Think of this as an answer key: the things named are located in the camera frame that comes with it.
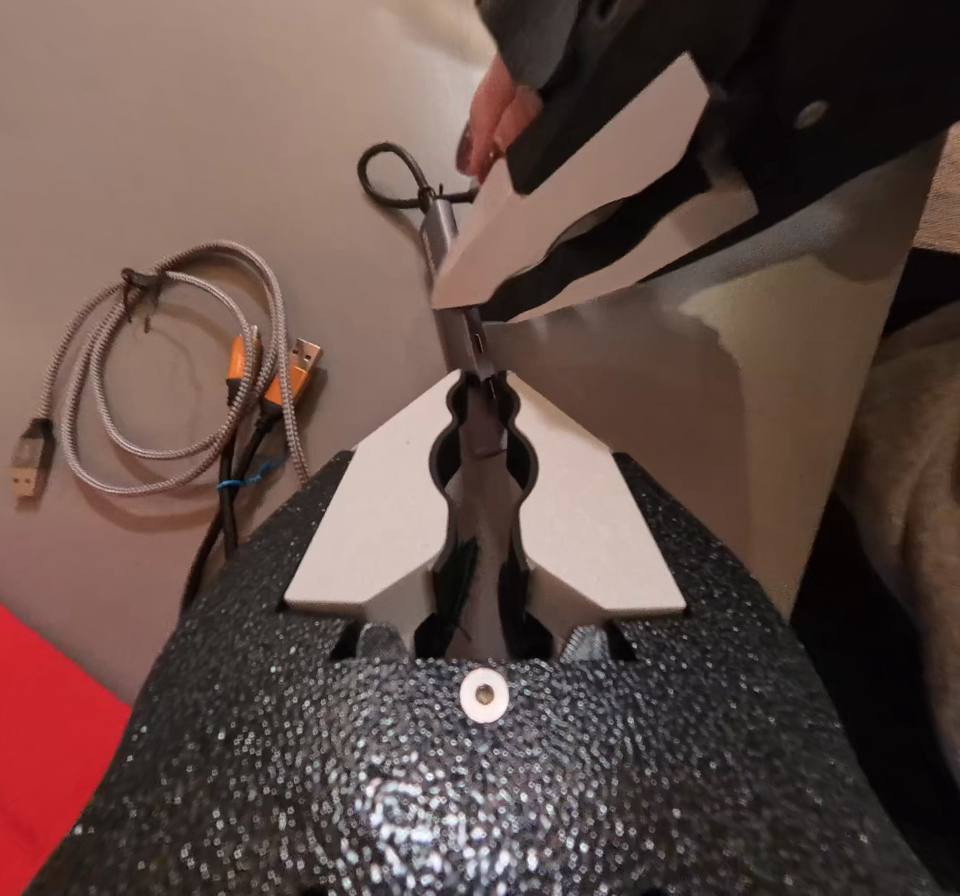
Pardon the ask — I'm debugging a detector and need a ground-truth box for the black orange-plug cable blue tie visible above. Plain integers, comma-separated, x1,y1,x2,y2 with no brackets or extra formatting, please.
180,337,326,615

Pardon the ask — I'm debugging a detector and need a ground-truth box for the grey usb hub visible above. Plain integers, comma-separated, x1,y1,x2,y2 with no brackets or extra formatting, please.
417,194,515,462

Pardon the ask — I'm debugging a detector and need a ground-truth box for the short black hub cable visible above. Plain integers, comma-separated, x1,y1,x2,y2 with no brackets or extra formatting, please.
358,142,481,210

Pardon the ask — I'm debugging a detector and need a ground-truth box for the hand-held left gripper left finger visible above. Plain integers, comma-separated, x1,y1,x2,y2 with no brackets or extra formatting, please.
283,369,481,660

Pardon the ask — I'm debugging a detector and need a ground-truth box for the grey braided usb cable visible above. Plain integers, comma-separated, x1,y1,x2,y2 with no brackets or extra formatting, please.
9,239,312,503

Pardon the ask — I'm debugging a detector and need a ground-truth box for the person's right hand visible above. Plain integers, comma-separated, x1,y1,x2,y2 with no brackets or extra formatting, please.
456,56,544,180

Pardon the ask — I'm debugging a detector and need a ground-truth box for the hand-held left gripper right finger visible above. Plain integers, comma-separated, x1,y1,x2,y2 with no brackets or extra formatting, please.
498,371,689,660

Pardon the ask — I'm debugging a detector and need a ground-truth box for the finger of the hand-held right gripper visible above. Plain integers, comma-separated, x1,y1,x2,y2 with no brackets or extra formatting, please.
431,52,712,309
483,177,760,325

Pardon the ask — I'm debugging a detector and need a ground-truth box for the red plastic bin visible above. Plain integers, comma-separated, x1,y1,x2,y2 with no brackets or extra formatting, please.
0,603,132,859

